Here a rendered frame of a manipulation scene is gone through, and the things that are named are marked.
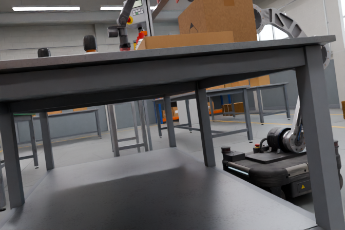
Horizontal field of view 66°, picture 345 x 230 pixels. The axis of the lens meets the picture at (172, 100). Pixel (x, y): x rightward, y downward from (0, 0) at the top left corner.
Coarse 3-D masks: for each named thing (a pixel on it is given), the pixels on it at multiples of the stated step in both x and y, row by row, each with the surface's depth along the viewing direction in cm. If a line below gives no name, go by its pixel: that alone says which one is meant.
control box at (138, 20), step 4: (136, 8) 191; (140, 8) 190; (144, 12) 189; (132, 16) 192; (136, 16) 191; (140, 16) 190; (144, 16) 189; (132, 20) 192; (136, 20) 192; (140, 20) 190; (144, 20) 189; (128, 24) 194; (132, 24) 193; (136, 24) 193; (140, 24) 194; (144, 24) 195; (132, 28) 201
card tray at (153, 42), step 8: (208, 32) 74; (216, 32) 75; (224, 32) 76; (232, 32) 76; (144, 40) 70; (152, 40) 70; (160, 40) 71; (168, 40) 71; (176, 40) 72; (184, 40) 72; (192, 40) 73; (200, 40) 74; (208, 40) 74; (216, 40) 75; (224, 40) 75; (232, 40) 76; (144, 48) 71; (152, 48) 70
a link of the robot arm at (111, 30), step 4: (120, 20) 170; (124, 20) 170; (124, 24) 171; (108, 28) 170; (112, 28) 171; (116, 28) 172; (108, 32) 170; (112, 32) 171; (116, 32) 171; (108, 36) 173; (112, 36) 172; (116, 36) 173
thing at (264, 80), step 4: (260, 76) 560; (264, 76) 563; (268, 76) 565; (252, 80) 582; (256, 80) 567; (260, 80) 560; (264, 80) 562; (268, 80) 565; (252, 84) 584; (256, 84) 569; (260, 84) 560; (264, 84) 562; (268, 84) 565
